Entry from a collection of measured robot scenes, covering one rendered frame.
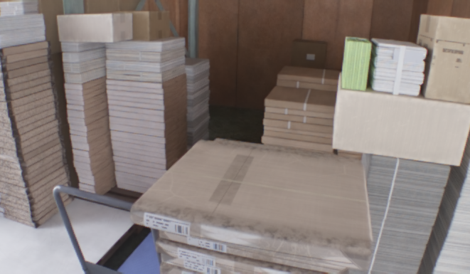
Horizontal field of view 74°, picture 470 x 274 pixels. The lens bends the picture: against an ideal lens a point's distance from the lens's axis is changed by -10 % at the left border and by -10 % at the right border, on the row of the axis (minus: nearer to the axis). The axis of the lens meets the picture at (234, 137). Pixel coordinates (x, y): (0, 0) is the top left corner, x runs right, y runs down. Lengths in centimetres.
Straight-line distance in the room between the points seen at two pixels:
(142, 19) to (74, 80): 61
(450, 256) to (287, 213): 88
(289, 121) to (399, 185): 129
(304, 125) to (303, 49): 226
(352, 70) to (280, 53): 386
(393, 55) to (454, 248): 74
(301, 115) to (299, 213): 171
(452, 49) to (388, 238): 69
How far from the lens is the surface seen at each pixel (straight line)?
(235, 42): 510
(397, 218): 131
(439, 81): 119
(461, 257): 148
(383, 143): 119
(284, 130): 240
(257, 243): 64
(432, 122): 119
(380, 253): 139
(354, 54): 112
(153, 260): 198
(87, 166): 263
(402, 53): 114
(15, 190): 250
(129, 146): 264
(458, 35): 119
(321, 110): 234
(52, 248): 236
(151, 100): 241
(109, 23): 222
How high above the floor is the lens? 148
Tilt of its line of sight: 21 degrees down
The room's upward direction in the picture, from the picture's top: 2 degrees clockwise
